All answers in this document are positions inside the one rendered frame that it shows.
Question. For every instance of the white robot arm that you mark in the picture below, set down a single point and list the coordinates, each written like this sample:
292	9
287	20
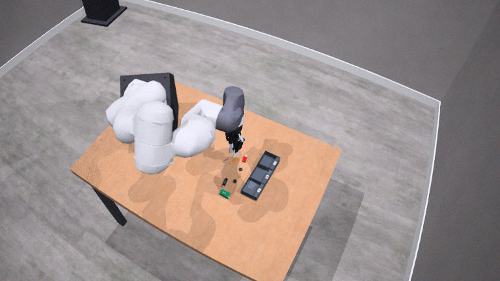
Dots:
151	125

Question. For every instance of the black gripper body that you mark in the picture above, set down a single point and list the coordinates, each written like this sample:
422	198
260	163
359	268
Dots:
237	131

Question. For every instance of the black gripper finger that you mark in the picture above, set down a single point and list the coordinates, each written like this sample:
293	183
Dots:
229	139
237	144

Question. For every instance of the grey rack of bins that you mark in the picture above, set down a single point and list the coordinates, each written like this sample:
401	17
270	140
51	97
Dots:
260	175

